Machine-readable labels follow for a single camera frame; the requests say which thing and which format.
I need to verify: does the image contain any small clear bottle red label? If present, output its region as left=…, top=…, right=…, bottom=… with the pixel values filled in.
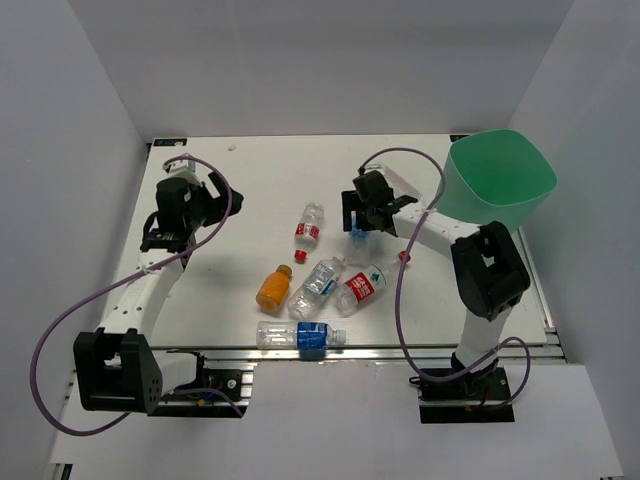
left=294, top=202, right=325, bottom=264

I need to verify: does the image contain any clear bottle red white label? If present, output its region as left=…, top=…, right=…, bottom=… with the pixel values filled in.
left=333, top=250, right=411, bottom=317

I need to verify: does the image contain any clear bottle blue green label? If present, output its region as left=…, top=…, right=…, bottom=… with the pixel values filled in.
left=287, top=256, right=346, bottom=321

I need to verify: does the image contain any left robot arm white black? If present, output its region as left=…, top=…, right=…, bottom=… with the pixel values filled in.
left=73, top=167, right=243, bottom=414

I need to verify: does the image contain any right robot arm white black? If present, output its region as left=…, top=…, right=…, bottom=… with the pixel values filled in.
left=341, top=166, right=531, bottom=399

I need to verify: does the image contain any green plastic bin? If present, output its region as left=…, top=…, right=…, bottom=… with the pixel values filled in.
left=435, top=129, right=558, bottom=233

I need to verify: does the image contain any orange juice bottle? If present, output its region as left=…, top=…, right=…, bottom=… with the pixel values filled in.
left=255, top=264, right=292, bottom=313

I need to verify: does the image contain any clear bottle dark blue label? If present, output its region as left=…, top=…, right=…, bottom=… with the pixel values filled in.
left=256, top=321, right=347, bottom=351

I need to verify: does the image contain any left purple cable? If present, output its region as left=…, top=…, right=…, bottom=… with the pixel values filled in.
left=30, top=155, right=236, bottom=437

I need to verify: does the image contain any purple cable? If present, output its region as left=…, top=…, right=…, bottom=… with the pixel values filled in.
left=360, top=147, right=532, bottom=414
left=30, top=155, right=236, bottom=437

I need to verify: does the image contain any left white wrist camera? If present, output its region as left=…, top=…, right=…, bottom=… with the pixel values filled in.
left=162, top=154, right=203, bottom=186

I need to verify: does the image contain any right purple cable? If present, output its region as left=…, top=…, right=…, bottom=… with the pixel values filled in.
left=360, top=147, right=532, bottom=414

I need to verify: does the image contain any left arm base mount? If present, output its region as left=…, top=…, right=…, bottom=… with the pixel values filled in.
left=151, top=355, right=254, bottom=419

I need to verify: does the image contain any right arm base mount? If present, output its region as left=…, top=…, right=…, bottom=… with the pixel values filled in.
left=409, top=366, right=515, bottom=425

